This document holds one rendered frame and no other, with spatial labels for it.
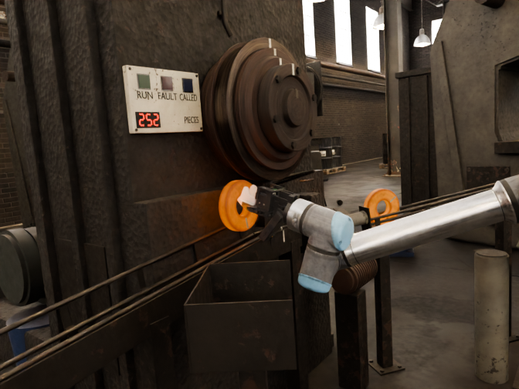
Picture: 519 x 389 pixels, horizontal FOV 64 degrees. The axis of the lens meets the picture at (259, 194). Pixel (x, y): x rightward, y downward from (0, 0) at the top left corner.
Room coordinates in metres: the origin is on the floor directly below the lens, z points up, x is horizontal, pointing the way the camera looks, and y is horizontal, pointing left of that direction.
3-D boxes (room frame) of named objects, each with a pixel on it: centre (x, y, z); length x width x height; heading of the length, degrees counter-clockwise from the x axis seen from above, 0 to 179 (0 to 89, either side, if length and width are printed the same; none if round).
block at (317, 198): (1.63, -0.18, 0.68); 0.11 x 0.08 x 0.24; 51
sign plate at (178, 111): (1.24, 0.25, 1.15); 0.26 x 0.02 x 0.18; 141
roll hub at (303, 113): (1.37, -0.12, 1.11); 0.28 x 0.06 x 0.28; 141
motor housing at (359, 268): (1.61, -0.36, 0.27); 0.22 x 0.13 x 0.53; 141
